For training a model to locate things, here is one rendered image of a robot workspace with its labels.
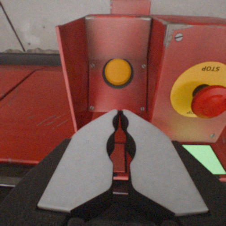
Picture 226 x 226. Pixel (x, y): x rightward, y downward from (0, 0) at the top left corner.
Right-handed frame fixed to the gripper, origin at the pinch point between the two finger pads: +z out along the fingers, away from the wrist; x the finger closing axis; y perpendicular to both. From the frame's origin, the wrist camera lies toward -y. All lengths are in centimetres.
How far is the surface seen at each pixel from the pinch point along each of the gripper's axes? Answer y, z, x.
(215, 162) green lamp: 9.2, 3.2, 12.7
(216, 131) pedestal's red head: 6.9, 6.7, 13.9
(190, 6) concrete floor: -14, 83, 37
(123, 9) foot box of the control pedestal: -11, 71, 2
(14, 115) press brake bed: 15.7, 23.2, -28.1
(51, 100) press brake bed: 15.1, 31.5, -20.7
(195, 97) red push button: 0.2, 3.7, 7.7
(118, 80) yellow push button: 1.2, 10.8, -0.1
